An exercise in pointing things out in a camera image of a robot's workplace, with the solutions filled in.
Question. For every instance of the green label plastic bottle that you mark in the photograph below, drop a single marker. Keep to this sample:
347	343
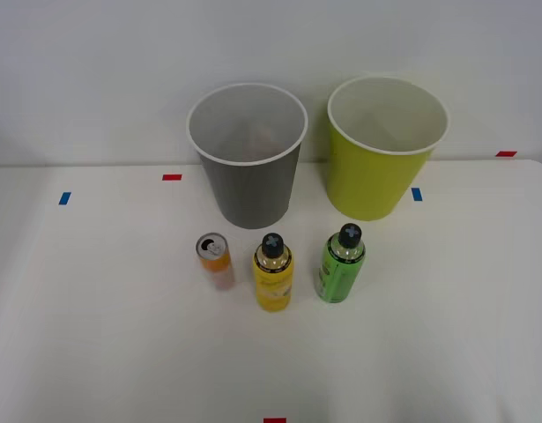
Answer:
339	275

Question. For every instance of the grey plastic waste bin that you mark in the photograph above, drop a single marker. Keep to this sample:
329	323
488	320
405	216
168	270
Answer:
253	194

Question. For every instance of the yellow label plastic bottle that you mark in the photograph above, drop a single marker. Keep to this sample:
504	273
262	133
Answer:
273	282

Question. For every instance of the orange drink can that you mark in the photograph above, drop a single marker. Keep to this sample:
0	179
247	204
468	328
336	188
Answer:
217	264

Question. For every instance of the yellow-green plastic waste bin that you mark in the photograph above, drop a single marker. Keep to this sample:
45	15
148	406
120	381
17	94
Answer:
367	180

